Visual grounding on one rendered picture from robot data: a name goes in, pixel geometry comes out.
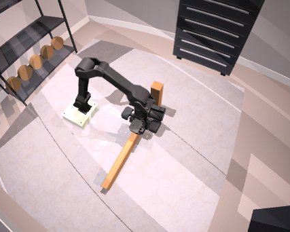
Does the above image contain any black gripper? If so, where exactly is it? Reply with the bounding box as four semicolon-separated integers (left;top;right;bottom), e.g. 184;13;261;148
121;107;161;134

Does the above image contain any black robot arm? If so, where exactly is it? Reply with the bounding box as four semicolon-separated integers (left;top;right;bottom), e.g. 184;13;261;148
73;57;166;135

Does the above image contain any wooden post with slot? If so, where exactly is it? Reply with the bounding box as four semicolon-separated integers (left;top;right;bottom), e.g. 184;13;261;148
151;81;164;106

